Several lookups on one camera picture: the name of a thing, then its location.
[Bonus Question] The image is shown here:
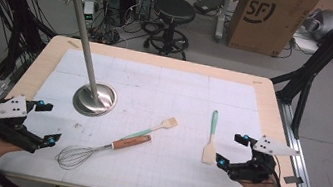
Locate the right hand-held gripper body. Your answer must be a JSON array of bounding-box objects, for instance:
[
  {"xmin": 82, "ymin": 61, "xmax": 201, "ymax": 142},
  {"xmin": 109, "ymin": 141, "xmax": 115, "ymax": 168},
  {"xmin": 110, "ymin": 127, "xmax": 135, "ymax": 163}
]
[{"xmin": 227, "ymin": 130, "xmax": 303, "ymax": 187}]

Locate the cardboard box with black logo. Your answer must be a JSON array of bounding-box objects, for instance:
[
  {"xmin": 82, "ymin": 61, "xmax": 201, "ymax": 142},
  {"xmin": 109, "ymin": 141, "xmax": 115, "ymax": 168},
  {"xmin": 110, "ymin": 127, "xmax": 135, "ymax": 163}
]
[{"xmin": 221, "ymin": 0, "xmax": 322, "ymax": 64}]

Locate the metal utensil stand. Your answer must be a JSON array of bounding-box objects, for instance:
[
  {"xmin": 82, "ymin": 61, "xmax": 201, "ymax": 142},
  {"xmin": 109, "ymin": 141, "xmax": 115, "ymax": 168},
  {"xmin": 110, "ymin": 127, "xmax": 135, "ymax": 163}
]
[{"xmin": 20, "ymin": 0, "xmax": 134, "ymax": 122}]

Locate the bundle of black floor cables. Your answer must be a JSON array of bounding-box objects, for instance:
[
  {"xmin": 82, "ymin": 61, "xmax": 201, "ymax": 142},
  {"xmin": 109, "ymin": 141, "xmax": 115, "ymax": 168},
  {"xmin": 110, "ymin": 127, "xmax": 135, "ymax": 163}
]
[{"xmin": 88, "ymin": 10, "xmax": 155, "ymax": 52}]

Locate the black round stool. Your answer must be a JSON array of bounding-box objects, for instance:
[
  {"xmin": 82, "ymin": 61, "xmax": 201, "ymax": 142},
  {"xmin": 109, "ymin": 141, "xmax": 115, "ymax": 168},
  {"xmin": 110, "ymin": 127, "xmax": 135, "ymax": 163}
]
[{"xmin": 141, "ymin": 0, "xmax": 198, "ymax": 61}]

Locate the black flat device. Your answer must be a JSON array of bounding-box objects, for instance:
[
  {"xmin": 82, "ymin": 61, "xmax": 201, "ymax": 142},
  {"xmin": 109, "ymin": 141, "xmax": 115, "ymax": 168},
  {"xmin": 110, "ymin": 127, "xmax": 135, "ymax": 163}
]
[{"xmin": 191, "ymin": 0, "xmax": 226, "ymax": 18}]

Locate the grey bag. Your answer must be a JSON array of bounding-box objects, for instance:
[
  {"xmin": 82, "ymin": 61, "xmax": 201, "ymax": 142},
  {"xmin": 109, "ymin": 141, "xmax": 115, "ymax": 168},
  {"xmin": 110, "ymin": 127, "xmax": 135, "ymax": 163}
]
[{"xmin": 301, "ymin": 5, "xmax": 333, "ymax": 45}]

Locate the black tape piece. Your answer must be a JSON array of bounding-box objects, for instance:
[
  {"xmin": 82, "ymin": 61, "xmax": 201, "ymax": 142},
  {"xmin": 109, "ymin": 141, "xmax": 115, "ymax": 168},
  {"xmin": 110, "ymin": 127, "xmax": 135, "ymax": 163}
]
[{"xmin": 282, "ymin": 174, "xmax": 305, "ymax": 187}]

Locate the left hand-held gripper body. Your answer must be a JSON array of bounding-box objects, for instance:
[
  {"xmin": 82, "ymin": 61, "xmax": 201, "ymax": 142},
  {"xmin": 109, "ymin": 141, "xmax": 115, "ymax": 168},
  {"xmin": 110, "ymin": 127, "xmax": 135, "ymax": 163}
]
[{"xmin": 0, "ymin": 91, "xmax": 51, "ymax": 155}]

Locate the white floor board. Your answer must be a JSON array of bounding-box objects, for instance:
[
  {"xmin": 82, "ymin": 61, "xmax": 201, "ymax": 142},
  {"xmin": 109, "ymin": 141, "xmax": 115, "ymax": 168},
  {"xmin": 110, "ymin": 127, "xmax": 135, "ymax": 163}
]
[{"xmin": 290, "ymin": 28, "xmax": 333, "ymax": 60}]

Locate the white device with green display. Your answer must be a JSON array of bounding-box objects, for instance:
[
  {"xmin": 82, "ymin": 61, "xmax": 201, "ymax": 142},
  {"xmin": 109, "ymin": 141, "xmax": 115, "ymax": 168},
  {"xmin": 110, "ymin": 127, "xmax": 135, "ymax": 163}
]
[{"xmin": 80, "ymin": 0, "xmax": 98, "ymax": 30}]

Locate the wire whisk with wooden handle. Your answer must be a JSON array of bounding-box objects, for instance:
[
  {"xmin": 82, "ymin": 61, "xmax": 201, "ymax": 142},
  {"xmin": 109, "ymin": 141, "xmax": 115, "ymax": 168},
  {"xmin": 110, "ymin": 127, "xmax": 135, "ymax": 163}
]
[{"xmin": 54, "ymin": 120, "xmax": 153, "ymax": 183}]

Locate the slotted spatula with teal handle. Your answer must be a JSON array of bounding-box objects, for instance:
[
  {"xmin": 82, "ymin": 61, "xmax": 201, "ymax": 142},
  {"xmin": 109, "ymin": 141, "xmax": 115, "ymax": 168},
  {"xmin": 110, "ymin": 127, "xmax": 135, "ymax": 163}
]
[{"xmin": 120, "ymin": 109, "xmax": 181, "ymax": 149}]

